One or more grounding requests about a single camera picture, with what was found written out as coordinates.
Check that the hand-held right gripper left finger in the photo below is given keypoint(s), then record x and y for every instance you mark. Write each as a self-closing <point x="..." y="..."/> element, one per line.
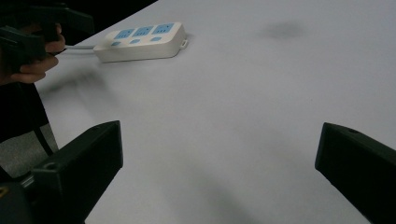
<point x="81" y="161"/>

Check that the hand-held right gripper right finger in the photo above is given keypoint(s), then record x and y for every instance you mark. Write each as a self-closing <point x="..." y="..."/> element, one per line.
<point x="358" y="165"/>

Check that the white power strip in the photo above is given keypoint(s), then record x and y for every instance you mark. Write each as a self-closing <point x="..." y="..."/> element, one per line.
<point x="143" y="42"/>

